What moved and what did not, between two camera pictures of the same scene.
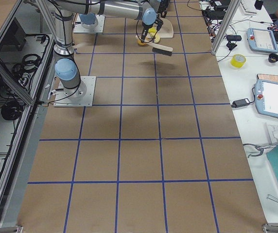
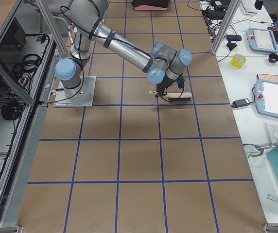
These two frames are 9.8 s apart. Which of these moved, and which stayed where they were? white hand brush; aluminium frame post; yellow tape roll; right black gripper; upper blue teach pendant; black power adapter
Moved: right black gripper; white hand brush
Stayed: yellow tape roll; black power adapter; aluminium frame post; upper blue teach pendant
